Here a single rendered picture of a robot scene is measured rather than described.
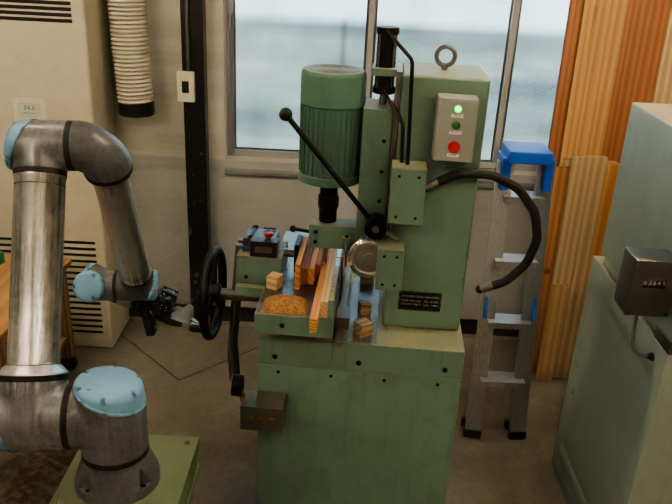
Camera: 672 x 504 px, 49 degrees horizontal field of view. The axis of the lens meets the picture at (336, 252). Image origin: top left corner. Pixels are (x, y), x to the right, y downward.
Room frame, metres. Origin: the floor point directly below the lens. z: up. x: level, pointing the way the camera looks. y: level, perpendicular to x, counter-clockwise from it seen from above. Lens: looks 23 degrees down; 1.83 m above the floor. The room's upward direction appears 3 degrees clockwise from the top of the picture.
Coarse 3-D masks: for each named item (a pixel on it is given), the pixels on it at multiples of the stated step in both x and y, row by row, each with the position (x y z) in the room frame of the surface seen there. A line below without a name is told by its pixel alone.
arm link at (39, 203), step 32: (32, 128) 1.59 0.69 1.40; (64, 128) 1.60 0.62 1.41; (32, 160) 1.55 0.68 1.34; (64, 160) 1.58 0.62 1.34; (32, 192) 1.52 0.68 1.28; (64, 192) 1.58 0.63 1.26; (32, 224) 1.49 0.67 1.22; (32, 256) 1.45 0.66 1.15; (32, 288) 1.42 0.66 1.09; (32, 320) 1.39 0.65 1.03; (32, 352) 1.36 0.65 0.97; (0, 384) 1.32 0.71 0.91; (32, 384) 1.31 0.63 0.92; (64, 384) 1.35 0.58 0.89; (0, 416) 1.27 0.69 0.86; (32, 416) 1.28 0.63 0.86; (0, 448) 1.27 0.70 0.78; (32, 448) 1.27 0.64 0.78
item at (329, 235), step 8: (312, 224) 1.95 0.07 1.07; (320, 224) 1.95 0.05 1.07; (328, 224) 1.95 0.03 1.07; (336, 224) 1.96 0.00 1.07; (344, 224) 1.96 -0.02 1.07; (352, 224) 1.96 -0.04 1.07; (312, 232) 1.94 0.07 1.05; (320, 232) 1.94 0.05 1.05; (328, 232) 1.94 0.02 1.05; (336, 232) 1.94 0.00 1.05; (344, 232) 1.94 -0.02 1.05; (352, 232) 1.94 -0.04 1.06; (312, 240) 1.94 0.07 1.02; (320, 240) 1.94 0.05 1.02; (328, 240) 1.94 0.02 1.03; (336, 240) 1.94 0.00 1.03; (352, 240) 1.94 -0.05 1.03; (328, 248) 1.97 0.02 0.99; (336, 248) 1.94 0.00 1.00
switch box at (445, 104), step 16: (448, 96) 1.81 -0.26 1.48; (464, 96) 1.82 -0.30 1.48; (448, 112) 1.79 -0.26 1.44; (464, 112) 1.79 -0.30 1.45; (448, 128) 1.79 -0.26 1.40; (464, 128) 1.79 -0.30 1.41; (432, 144) 1.84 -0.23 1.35; (448, 144) 1.79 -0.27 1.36; (464, 144) 1.79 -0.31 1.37; (448, 160) 1.79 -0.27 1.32; (464, 160) 1.79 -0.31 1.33
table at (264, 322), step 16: (288, 240) 2.22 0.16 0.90; (288, 272) 1.98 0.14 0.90; (240, 288) 1.93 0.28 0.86; (256, 288) 1.92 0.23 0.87; (288, 288) 1.87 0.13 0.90; (304, 288) 1.87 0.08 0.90; (336, 304) 1.85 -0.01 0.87; (256, 320) 1.71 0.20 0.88; (272, 320) 1.71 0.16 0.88; (288, 320) 1.71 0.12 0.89; (304, 320) 1.70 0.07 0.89; (320, 320) 1.70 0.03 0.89; (320, 336) 1.70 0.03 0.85
